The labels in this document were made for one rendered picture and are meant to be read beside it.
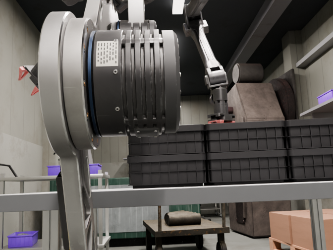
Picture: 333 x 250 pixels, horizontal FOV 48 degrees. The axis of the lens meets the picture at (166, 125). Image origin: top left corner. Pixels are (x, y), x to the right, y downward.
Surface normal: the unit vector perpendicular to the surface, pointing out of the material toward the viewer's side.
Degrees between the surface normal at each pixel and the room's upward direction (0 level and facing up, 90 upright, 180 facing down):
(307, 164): 90
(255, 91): 63
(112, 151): 90
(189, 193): 90
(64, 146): 156
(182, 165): 90
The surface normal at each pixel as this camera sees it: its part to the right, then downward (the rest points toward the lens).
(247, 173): -0.06, -0.16
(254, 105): 0.12, -0.60
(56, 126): 0.05, 0.57
